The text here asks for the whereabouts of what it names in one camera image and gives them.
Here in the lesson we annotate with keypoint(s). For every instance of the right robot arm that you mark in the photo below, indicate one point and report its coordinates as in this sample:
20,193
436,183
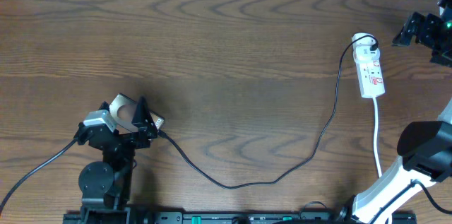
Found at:
424,148

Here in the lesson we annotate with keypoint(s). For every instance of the white power strip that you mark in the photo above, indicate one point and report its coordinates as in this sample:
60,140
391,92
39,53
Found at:
369,74

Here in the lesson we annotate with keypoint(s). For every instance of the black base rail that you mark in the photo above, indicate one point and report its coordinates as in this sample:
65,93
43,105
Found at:
201,218

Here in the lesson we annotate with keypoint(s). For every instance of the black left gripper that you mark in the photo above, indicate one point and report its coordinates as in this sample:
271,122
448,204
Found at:
145,133

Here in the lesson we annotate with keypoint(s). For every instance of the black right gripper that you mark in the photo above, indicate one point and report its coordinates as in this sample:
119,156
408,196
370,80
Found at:
430,22

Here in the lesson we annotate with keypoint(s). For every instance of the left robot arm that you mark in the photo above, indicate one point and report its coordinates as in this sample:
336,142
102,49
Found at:
106,184

